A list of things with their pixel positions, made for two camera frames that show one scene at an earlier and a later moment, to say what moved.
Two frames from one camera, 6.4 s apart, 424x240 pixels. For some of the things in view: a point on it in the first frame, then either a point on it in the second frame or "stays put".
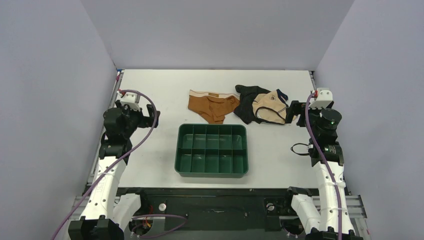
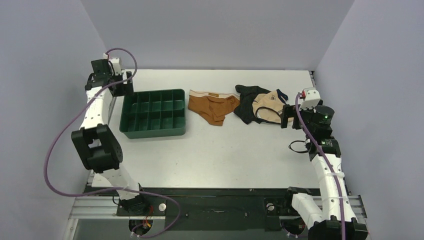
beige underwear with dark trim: (270, 107) stays put
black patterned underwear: (245, 111) stays put
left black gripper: (145, 121) -> (125, 89)
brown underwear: (214, 106) stays put
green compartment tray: (211, 150) -> (153, 114)
